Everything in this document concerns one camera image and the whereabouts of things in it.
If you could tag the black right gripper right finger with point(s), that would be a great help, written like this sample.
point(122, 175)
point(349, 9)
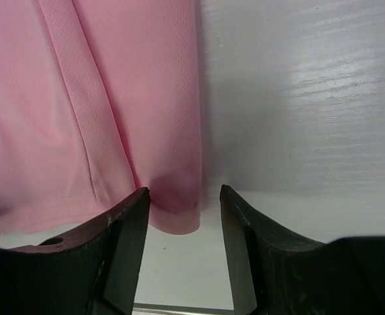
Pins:
point(273, 270)

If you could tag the aluminium table frame rail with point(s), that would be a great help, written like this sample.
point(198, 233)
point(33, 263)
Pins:
point(143, 307)

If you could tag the pink t shirt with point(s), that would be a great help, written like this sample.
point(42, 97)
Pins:
point(98, 99)

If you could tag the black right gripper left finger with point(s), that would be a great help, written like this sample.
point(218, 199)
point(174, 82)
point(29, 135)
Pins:
point(90, 269)

